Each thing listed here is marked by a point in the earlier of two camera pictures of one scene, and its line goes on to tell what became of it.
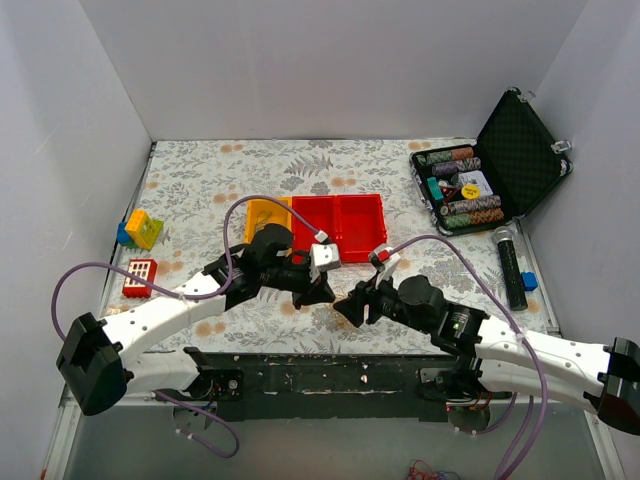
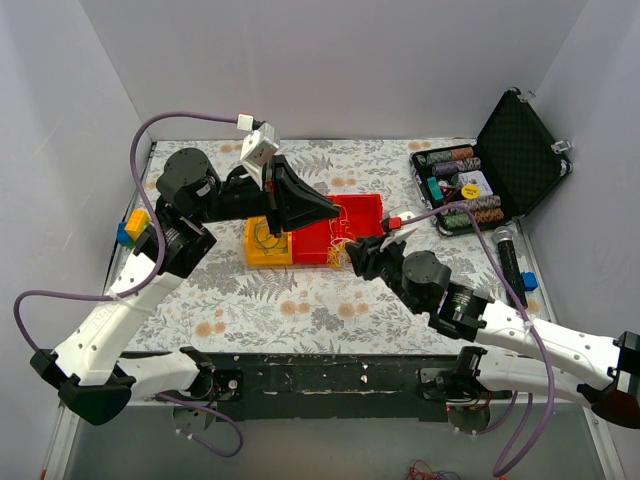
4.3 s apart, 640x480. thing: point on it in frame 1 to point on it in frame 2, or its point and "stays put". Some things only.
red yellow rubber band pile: (421, 471) stays put
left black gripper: (306, 282) to (273, 195)
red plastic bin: (321, 213) stays put
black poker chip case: (496, 181) stays put
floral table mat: (197, 203) stays put
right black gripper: (370, 302) to (378, 256)
